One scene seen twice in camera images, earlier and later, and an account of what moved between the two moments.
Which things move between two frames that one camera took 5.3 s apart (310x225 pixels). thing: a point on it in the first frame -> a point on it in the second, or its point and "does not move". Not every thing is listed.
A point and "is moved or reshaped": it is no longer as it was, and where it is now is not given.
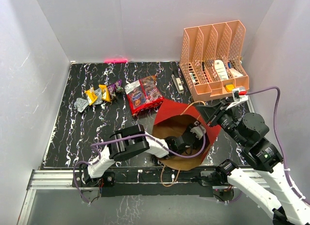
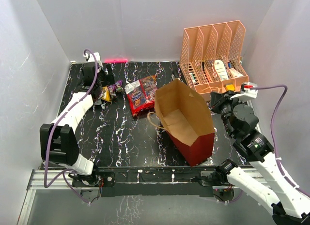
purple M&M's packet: [119, 88] does not move
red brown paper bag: [171, 119] is moved or reshaped
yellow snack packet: [105, 95] does not move
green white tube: [193, 77] does not move
